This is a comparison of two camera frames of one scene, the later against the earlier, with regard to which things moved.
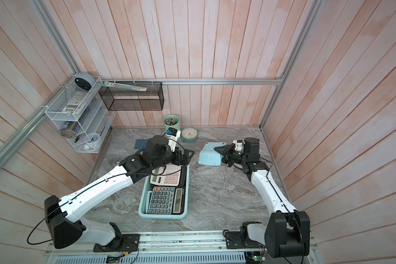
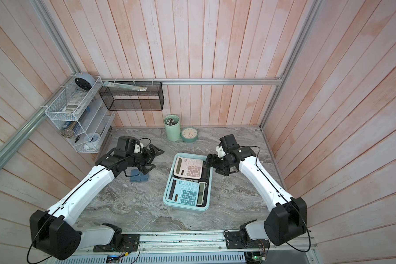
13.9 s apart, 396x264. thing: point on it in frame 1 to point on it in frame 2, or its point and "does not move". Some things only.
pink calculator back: x=168 y=175 to x=188 y=167
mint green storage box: x=143 y=205 to x=189 y=185
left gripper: x=179 y=160 to x=150 y=157
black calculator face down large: x=169 y=201 to x=203 y=193
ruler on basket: x=139 y=88 does not move
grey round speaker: x=85 y=80 does not move
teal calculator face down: x=209 y=156 to x=183 y=192
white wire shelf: x=80 y=112 does not move
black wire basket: x=120 y=99 does not move
